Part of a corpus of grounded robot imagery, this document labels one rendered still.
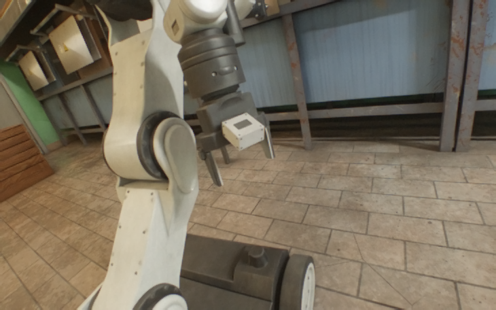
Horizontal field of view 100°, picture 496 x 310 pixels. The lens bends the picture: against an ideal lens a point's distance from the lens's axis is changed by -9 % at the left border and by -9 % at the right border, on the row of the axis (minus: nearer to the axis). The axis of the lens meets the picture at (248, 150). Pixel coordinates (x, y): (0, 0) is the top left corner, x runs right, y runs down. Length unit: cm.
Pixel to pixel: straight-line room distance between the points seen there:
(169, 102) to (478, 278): 94
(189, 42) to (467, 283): 90
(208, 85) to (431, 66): 120
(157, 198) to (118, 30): 40
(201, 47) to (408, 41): 114
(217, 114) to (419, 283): 75
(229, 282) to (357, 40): 120
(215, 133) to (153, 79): 22
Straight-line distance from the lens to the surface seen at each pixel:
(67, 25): 269
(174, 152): 46
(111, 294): 56
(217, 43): 34
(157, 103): 51
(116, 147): 51
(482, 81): 145
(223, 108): 34
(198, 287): 72
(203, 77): 33
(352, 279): 85
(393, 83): 139
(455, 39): 133
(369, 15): 135
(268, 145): 40
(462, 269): 94
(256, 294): 63
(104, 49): 256
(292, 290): 61
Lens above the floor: 71
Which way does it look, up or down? 24 degrees down
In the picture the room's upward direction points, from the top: 15 degrees counter-clockwise
